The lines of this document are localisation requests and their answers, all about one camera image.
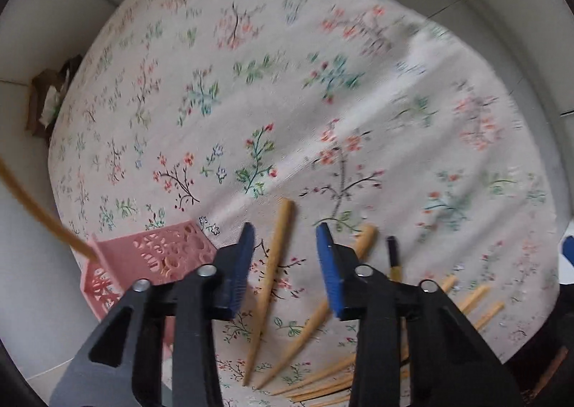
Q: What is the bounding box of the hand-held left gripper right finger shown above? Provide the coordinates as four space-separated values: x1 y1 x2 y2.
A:
315 222 525 407

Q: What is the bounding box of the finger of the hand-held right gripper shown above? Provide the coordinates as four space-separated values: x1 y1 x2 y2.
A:
560 234 574 284

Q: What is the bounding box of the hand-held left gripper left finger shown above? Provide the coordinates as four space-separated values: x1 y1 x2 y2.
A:
49 222 256 407

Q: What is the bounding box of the bunch of wooden chopsticks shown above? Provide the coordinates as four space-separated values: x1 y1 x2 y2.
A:
242 198 505 407

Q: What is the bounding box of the black chopstick with gold band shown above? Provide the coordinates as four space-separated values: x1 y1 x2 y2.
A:
386 236 403 282

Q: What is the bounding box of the pink perforated utensil holder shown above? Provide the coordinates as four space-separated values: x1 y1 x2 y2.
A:
80 219 220 345

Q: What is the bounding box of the long single wooden chopstick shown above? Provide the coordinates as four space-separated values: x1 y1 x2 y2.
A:
0 160 97 262

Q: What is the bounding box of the floral tablecloth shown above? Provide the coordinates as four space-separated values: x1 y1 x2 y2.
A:
47 0 561 407

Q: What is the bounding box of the brown cardboard box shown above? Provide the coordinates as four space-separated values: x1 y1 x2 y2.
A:
24 55 84 143

